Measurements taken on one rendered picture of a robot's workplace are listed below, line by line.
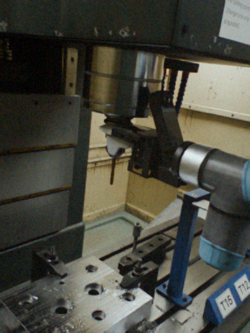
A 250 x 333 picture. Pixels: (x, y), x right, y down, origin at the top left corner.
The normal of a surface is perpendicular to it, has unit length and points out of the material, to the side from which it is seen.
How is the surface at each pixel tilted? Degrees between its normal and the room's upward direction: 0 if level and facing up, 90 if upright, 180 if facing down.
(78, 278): 0
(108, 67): 90
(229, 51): 90
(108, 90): 90
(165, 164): 90
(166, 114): 62
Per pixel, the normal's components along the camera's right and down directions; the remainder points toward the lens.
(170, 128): 0.71, -0.19
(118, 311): 0.12, -0.95
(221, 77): -0.69, 0.14
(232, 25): 0.71, 0.29
